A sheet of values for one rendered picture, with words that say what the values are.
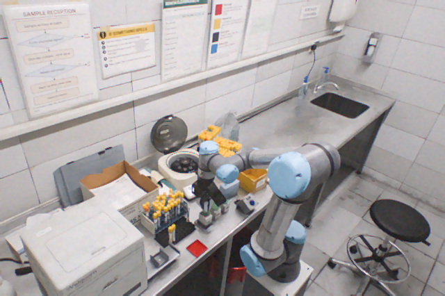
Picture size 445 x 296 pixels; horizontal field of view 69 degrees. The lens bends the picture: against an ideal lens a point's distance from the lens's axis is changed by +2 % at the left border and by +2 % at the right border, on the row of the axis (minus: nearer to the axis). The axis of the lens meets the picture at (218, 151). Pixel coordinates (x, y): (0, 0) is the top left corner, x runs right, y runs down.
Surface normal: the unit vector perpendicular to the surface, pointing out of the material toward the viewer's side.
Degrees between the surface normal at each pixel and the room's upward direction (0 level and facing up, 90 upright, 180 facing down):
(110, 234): 0
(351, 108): 90
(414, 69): 90
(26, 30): 94
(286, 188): 83
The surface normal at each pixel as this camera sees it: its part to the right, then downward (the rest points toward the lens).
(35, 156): 0.73, 0.43
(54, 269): 0.08, -0.83
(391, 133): -0.68, 0.36
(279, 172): -0.78, 0.18
